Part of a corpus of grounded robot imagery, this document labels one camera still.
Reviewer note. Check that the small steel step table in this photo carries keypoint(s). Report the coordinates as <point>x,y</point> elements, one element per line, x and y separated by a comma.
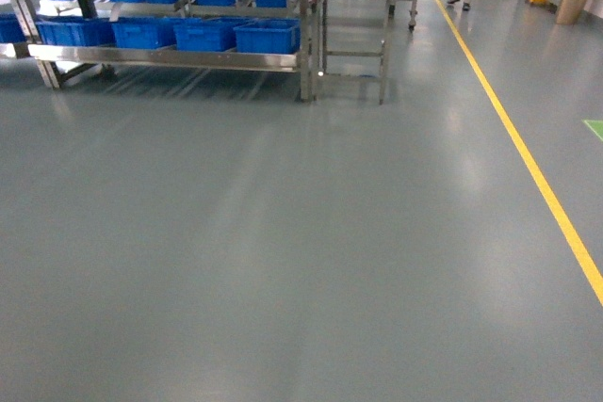
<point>351,41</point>

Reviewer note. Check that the blue plastic bin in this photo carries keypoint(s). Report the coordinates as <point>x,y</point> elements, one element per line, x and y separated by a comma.
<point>216,35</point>
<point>76,31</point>
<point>148,32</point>
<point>268,36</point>

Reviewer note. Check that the stainless steel shelf rack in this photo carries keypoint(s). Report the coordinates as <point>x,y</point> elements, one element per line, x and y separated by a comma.
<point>155,16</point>

